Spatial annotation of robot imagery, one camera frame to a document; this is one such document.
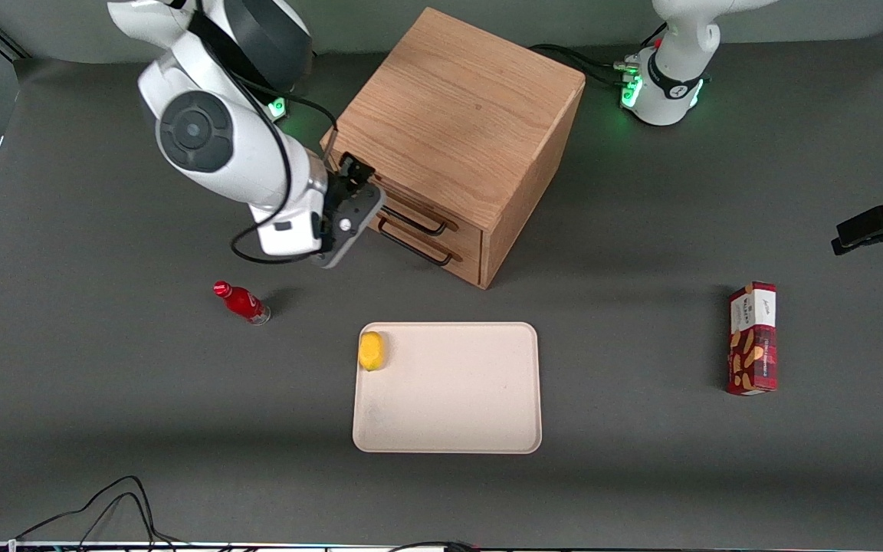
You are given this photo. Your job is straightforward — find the beige plastic tray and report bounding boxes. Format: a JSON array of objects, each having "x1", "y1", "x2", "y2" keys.
[{"x1": 352, "y1": 321, "x2": 543, "y2": 455}]

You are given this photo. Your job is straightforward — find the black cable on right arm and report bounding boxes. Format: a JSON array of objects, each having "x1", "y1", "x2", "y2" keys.
[{"x1": 189, "y1": 11, "x2": 339, "y2": 265}]

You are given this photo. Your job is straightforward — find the red snack box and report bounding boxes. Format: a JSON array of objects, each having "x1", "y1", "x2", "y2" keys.
[{"x1": 726, "y1": 281, "x2": 778, "y2": 396}]

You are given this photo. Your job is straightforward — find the wooden drawer cabinet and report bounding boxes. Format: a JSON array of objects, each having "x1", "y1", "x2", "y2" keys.
[{"x1": 321, "y1": 8, "x2": 586, "y2": 290}]

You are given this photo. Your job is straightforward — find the black floor cable double loop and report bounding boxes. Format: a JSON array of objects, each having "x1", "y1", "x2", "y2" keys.
[{"x1": 12, "y1": 475, "x2": 182, "y2": 549}]

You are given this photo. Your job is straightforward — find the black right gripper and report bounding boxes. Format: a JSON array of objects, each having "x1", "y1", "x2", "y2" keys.
[{"x1": 323, "y1": 153, "x2": 375, "y2": 252}]

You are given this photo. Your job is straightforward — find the yellow lemon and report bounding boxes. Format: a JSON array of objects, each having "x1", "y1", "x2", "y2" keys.
[{"x1": 358, "y1": 331, "x2": 386, "y2": 372}]

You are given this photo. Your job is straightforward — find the black camera clamp mount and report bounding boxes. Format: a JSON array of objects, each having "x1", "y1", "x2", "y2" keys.
[{"x1": 831, "y1": 180, "x2": 883, "y2": 256}]

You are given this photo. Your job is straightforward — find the black cables at left arm base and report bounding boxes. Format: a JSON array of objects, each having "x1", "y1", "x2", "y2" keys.
[{"x1": 530, "y1": 44, "x2": 642, "y2": 89}]

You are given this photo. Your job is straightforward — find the red bottle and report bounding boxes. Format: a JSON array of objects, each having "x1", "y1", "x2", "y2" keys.
[{"x1": 213, "y1": 281, "x2": 271, "y2": 326}]

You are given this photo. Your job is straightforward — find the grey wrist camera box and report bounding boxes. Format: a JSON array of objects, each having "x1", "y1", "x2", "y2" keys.
[{"x1": 310, "y1": 184, "x2": 386, "y2": 269}]

